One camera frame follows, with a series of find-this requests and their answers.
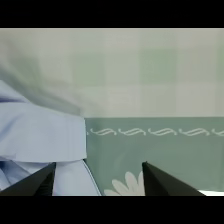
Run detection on light blue shirt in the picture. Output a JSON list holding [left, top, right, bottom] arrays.
[[0, 79, 102, 197]]

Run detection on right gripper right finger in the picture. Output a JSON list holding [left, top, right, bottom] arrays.
[[141, 161, 206, 197]]

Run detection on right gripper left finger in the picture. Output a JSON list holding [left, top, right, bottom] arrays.
[[0, 162, 57, 197]]

